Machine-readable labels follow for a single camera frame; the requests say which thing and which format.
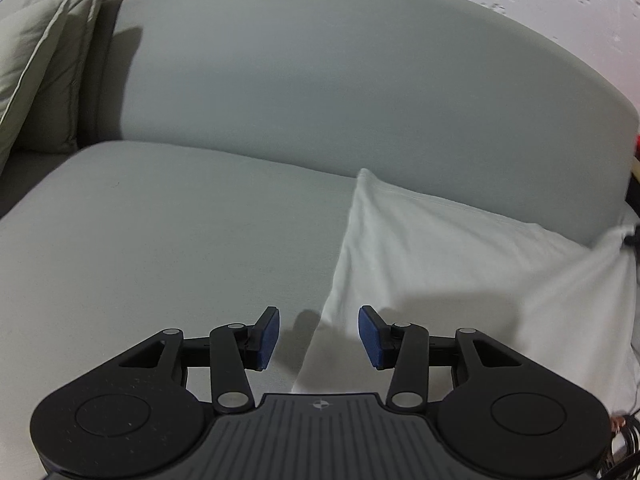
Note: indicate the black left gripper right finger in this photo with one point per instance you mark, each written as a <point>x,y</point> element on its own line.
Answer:
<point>410,351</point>

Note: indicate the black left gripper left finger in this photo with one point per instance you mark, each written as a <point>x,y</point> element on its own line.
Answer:
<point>228,353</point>

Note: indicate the white t-shirt with script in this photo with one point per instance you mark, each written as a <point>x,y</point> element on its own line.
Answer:
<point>421,259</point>

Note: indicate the grey sofa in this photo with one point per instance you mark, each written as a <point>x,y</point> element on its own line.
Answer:
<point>222,145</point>

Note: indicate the rear beige cushion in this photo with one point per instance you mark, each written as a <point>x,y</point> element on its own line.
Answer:
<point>51,124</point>

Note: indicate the beige cushion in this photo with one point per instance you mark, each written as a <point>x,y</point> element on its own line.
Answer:
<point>51,124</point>
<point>28,41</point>

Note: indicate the front beige cushion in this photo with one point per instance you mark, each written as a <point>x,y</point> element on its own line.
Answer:
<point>28,41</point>

